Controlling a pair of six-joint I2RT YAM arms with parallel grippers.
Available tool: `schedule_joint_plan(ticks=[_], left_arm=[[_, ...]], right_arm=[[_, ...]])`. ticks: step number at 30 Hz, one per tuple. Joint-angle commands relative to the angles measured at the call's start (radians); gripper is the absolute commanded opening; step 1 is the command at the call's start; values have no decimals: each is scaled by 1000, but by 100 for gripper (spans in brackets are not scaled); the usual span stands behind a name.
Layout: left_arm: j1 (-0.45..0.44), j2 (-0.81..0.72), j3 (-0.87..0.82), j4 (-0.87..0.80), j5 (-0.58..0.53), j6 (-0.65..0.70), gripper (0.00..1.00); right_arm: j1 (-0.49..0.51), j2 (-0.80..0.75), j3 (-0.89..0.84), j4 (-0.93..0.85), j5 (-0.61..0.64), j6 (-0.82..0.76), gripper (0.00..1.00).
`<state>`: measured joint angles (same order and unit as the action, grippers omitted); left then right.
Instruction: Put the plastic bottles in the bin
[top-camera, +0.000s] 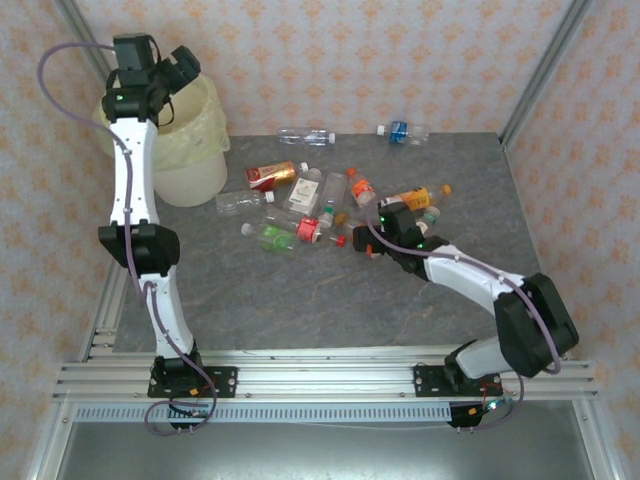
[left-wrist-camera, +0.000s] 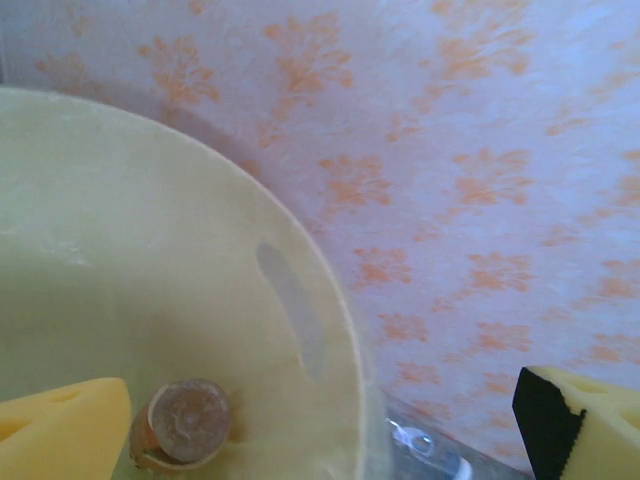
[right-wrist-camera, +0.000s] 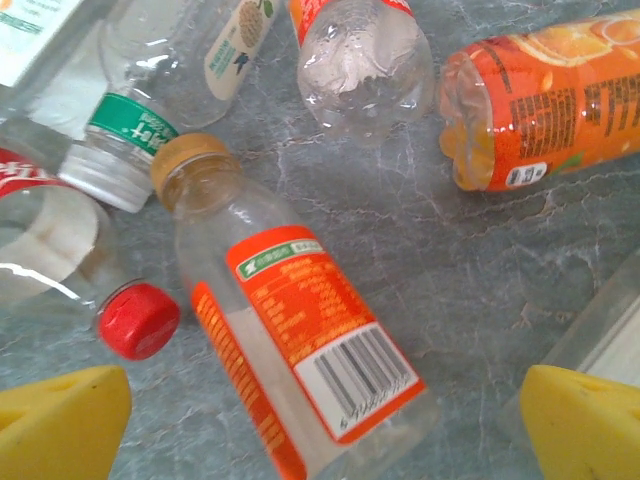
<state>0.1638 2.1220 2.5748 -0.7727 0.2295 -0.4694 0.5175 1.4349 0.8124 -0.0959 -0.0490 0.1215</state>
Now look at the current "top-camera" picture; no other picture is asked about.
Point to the small clear bottle amber cap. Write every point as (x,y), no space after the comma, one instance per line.
(342,218)

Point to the orange label bottle orange cap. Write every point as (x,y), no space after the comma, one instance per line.
(361,190)

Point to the red label bottle red cap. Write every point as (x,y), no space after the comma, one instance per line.
(308,230)

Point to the clear bottle white label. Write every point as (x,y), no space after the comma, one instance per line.
(302,192)

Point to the white cap bottle green label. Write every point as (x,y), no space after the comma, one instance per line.
(274,239)

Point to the blue label bottle white cap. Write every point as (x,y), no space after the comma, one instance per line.
(400,132)

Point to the gold red label bottle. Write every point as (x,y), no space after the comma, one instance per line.
(272,173)

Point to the plain clear bottle white cap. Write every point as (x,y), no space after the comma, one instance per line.
(240,202)

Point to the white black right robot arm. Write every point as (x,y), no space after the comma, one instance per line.
(465,280)

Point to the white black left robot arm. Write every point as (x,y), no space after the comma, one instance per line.
(132,165)

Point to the pale yellow bin liner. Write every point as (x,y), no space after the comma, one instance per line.
(200,125)

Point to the cream plastic bin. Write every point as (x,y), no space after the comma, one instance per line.
(190,180)

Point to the clear bottle pale blue label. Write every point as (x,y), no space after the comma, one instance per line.
(305,136)

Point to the small circuit board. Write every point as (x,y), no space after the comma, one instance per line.
(197,413)
(492,405)

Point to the grey metal shelf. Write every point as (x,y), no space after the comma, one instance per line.
(320,450)

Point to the aluminium frame post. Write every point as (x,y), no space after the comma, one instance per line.
(545,75)
(82,35)

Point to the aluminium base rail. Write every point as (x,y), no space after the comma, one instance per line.
(325,380)

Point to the aluminium side rail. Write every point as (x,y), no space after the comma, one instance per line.
(102,320)

